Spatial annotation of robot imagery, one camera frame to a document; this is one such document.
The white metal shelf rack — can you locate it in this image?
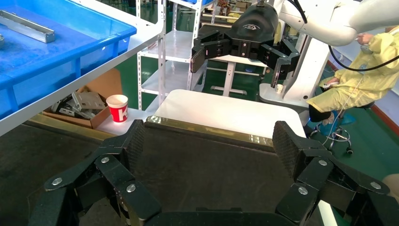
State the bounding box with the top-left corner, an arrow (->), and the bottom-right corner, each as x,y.
0,0 -> 168,138

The black stool with chrome base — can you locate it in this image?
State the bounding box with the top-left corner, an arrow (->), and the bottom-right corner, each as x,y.
318,101 -> 375,156

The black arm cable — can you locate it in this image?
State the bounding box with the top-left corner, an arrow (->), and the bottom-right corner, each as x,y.
287,0 -> 399,73

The blue plastic bin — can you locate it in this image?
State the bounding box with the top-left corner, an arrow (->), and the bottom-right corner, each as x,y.
0,0 -> 138,121

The grey metal bracket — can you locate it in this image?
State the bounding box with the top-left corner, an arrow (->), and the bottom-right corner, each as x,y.
72,91 -> 107,112

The person in yellow coat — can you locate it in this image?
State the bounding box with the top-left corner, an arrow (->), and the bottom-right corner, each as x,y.
306,26 -> 399,124

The brown cardboard box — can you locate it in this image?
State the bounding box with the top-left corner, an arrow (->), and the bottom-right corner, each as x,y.
42,68 -> 124,130

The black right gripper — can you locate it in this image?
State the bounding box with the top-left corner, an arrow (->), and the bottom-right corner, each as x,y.
191,3 -> 301,89

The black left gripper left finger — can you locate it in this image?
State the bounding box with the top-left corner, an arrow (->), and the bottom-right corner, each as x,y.
28,119 -> 163,226

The red white paper cup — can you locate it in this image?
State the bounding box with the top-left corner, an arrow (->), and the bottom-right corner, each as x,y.
106,94 -> 129,123

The white background table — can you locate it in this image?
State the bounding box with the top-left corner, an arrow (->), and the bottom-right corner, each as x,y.
204,54 -> 269,96

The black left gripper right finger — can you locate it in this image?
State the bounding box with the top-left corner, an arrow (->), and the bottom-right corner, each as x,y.
272,121 -> 399,226

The white robot torso column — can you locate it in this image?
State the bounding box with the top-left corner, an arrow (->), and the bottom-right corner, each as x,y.
258,32 -> 333,125

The black container with brass rails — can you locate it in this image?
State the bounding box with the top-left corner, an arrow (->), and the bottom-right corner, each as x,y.
78,115 -> 312,226

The beige rounded object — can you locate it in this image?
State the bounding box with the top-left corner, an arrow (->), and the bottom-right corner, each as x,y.
382,174 -> 399,201

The black mat with brass strip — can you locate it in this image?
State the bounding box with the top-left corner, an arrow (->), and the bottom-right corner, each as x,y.
0,113 -> 116,226

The white background shelving unit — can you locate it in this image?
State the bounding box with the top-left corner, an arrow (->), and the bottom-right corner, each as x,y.
136,0 -> 215,111

